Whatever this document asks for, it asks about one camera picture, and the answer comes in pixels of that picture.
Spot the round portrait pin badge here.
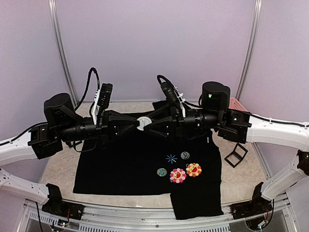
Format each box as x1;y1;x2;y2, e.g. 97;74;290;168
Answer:
181;152;190;160

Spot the teal round brooch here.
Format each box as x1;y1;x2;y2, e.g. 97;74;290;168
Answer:
157;168;167;177

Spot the grey aluminium right corner post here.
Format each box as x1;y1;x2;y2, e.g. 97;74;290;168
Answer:
235;0;263;101

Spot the gold round brooch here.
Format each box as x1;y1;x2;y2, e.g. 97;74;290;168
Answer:
137;116;152;131

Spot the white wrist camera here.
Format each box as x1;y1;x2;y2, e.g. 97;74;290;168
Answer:
90;83;113;125
157;75;186;118

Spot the pink plastic basket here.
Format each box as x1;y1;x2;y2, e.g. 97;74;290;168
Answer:
228;98;249;113

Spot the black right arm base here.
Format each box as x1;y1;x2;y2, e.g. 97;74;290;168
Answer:
230;182;274;219

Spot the black t-shirt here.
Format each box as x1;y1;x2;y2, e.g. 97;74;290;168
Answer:
72;100;225;220

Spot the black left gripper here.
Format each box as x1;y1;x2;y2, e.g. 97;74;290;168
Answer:
57;109;140;149

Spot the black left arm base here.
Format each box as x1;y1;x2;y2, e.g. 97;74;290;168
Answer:
42;183;84;220

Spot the grey aluminium front rail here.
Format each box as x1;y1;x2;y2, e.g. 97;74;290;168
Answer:
23;193;290;232

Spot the pink flower plush badge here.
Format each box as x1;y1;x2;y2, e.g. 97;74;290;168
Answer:
169;168;187;184

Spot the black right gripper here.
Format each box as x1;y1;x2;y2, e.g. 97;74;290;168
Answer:
143;103;223;142

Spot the black brooch box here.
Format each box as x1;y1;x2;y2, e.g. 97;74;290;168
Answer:
224;143;248;168

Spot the orange flower plush badge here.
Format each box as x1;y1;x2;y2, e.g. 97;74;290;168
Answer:
186;163;202;177

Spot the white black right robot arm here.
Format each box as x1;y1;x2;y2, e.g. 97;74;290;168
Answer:
138;81;309;215

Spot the grey aluminium corner post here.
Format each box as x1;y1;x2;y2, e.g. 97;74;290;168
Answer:
48;0;78;106
235;0;263;101

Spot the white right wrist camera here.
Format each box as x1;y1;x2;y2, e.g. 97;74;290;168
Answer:
157;75;186;118

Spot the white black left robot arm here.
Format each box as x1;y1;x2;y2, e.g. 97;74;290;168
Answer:
0;93;140;165

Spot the grey aluminium left corner post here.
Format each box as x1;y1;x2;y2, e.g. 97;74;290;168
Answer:
48;0;78;106

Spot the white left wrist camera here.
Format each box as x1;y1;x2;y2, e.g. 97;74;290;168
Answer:
90;83;113;125

